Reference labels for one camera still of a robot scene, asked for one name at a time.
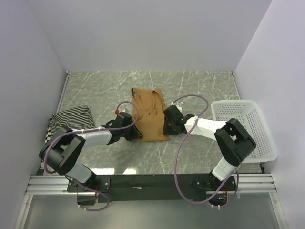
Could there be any orange garment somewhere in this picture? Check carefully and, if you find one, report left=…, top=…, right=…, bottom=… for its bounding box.
left=131, top=88, right=169, bottom=142

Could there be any purple striped tank top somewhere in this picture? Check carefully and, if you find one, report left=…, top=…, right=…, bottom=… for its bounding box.
left=50, top=106, right=95, bottom=135

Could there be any black white striped tank top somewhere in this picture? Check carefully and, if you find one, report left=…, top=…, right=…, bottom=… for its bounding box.
left=45, top=123, right=57, bottom=143

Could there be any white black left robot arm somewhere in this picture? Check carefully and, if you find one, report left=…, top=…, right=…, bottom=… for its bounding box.
left=39, top=111, right=143, bottom=192

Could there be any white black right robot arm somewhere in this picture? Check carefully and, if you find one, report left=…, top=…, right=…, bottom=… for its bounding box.
left=163, top=105, right=256, bottom=193

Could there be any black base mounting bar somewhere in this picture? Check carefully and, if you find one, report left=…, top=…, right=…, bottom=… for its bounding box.
left=67, top=174, right=236, bottom=206

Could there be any white plastic laundry basket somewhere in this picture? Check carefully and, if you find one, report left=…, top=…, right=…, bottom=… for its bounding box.
left=211, top=100, right=278, bottom=163

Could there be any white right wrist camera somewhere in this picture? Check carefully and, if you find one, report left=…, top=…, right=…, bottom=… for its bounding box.
left=171, top=102, right=182, bottom=112

